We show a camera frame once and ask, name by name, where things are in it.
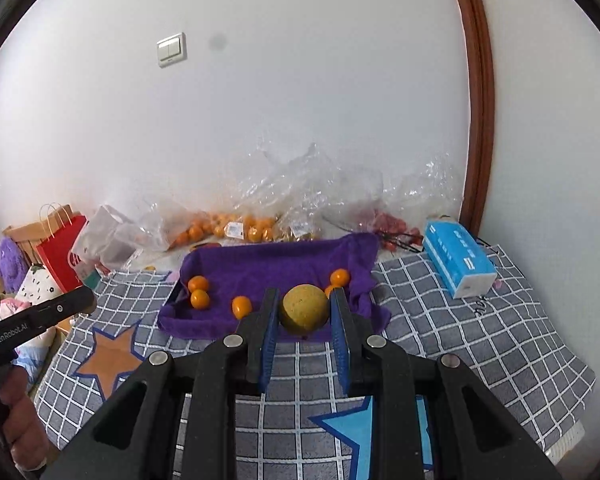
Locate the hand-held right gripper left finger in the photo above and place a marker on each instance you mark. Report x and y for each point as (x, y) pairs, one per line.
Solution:
(269, 345)

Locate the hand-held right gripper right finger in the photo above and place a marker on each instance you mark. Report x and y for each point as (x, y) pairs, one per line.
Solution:
(341, 345)

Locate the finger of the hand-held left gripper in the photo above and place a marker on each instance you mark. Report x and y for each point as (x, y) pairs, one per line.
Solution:
(70, 307)

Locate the yellow round fruit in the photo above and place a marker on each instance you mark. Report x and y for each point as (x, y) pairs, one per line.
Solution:
(305, 308)

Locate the mandarin orange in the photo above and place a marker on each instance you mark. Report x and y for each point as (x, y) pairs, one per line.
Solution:
(241, 307)
(339, 277)
(198, 283)
(200, 300)
(330, 290)

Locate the person's left hand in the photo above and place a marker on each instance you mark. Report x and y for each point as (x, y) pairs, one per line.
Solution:
(25, 420)

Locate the pastel printed quilt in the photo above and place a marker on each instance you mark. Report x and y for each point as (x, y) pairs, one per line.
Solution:
(35, 347)

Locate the white spotted pillow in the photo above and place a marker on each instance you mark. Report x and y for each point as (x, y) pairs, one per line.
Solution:
(35, 285)

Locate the red paper bag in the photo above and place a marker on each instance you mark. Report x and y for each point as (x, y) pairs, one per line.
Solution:
(60, 260)

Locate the purple plush toy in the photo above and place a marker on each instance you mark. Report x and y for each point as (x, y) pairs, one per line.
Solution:
(10, 265)

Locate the white plastic bag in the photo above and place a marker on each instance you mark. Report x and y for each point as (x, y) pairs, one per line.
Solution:
(105, 240)

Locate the purple towel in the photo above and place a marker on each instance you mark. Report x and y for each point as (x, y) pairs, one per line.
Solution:
(280, 265)

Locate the wooden furniture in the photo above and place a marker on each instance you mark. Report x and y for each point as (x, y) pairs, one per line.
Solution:
(22, 237)

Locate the brown paper bag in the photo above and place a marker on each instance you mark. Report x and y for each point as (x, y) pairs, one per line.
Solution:
(64, 215)

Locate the clear bag of kumquats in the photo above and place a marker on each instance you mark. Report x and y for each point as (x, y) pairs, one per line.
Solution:
(300, 232)

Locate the clear bag of cherry tomatoes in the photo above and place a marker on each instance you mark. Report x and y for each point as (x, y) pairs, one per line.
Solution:
(395, 225)

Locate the clear bag of oranges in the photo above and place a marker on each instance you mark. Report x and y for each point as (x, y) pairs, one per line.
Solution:
(200, 227)

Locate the grey checked blanket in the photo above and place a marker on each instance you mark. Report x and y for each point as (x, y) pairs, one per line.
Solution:
(480, 340)

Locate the blue tissue pack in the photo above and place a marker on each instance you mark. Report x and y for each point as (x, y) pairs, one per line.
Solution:
(455, 255)

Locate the brown door frame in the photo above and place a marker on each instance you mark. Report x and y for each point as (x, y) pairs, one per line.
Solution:
(475, 110)

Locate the white light switch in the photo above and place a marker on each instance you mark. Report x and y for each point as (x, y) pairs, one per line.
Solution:
(171, 49)

